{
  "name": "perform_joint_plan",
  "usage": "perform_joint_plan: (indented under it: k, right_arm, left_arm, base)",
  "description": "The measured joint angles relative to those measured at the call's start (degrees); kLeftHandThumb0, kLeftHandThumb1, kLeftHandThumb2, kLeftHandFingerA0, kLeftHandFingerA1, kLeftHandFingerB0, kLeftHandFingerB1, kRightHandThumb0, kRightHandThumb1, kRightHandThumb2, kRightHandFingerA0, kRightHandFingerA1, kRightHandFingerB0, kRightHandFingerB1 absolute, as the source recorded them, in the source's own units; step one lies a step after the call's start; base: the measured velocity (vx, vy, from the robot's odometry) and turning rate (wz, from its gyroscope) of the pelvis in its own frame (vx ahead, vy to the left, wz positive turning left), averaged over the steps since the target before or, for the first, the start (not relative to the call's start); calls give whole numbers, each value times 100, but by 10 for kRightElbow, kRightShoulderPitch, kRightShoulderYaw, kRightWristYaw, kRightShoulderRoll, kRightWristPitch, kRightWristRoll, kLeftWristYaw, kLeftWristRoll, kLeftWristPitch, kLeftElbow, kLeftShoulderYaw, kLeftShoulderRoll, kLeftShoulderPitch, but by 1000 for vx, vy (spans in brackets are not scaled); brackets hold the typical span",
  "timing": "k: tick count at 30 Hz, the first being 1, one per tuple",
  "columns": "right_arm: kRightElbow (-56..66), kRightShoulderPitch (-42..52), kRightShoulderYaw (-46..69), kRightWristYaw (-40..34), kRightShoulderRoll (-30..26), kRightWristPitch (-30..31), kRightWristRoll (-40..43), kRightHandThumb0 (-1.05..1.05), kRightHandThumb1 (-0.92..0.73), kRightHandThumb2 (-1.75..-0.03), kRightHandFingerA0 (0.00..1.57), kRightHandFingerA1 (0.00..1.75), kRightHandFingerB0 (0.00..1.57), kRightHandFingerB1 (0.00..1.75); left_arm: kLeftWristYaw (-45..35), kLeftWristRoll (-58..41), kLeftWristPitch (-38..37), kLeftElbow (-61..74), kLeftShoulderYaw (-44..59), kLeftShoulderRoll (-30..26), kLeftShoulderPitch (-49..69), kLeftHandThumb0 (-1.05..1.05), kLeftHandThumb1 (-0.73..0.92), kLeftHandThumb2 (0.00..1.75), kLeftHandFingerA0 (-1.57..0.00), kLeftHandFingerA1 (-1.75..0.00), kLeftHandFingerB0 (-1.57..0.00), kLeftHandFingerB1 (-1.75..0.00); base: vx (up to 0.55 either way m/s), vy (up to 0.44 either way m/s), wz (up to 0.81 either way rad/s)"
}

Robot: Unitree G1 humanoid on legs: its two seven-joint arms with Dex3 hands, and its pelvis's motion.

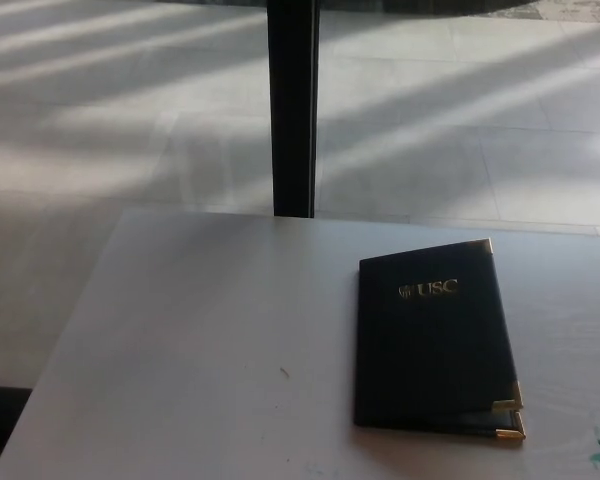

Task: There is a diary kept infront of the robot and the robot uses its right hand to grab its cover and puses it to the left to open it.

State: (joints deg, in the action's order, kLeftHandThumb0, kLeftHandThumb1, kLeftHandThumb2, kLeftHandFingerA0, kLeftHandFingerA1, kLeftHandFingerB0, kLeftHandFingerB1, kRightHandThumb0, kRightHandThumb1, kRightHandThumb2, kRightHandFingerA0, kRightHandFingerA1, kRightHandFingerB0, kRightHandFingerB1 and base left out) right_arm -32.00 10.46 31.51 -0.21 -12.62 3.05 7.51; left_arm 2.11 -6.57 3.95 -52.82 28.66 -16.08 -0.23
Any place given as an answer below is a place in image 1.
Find black USC diary gold corners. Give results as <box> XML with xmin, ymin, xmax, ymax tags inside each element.
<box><xmin>353</xmin><ymin>238</ymin><xmax>527</xmax><ymax>441</ymax></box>

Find black window pillar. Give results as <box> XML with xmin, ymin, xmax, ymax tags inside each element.
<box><xmin>266</xmin><ymin>0</ymin><xmax>322</xmax><ymax>220</ymax></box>

